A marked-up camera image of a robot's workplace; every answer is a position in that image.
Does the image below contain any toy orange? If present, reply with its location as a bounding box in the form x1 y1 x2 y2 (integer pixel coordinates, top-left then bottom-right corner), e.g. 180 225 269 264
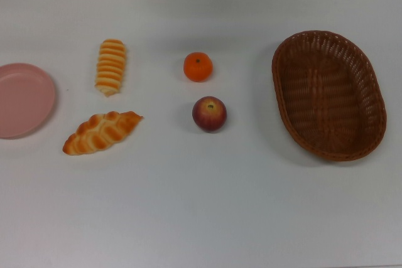
183 51 214 83

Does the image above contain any pink plate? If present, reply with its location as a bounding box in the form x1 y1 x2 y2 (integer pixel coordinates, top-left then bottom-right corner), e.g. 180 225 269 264
0 62 58 139

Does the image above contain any red toy apple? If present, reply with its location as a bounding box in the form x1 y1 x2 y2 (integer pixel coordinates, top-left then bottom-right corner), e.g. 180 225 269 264
192 95 227 133

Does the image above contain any brown woven basket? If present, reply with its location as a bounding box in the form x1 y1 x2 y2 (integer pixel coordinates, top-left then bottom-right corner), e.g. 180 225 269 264
271 30 388 162

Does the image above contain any striped toy bread roll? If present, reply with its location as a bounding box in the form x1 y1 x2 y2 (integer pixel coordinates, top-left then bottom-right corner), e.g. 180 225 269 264
94 38 128 98

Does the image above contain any braided toy bread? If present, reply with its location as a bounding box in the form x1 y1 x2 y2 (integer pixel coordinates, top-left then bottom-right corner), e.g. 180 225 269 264
62 110 144 156

